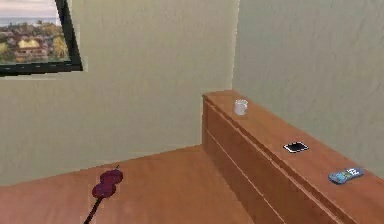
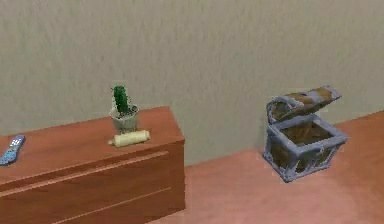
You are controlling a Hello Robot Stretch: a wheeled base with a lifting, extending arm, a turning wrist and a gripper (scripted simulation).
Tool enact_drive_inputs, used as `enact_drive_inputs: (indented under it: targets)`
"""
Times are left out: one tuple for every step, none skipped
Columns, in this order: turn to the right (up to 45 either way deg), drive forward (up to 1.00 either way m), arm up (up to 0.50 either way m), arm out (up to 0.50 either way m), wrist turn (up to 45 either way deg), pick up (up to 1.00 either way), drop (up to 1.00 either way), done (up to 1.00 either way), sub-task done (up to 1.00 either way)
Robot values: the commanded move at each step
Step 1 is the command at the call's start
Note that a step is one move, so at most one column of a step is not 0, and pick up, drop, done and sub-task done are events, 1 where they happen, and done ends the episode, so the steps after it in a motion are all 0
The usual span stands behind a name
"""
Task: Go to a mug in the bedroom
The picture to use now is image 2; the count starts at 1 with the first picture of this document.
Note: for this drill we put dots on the cream paper roll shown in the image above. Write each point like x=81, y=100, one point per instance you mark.
x=130, y=138

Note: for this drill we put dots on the green cactus in grey pot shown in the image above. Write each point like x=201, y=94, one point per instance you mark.
x=124, y=117

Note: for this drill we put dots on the red-brown wooden chest of drawers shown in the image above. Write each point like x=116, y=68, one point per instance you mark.
x=100, y=180

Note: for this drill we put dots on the grey and brown open chest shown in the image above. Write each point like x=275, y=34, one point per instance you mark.
x=301, y=146

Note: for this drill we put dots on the blue remote control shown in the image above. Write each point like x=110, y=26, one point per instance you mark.
x=12, y=150

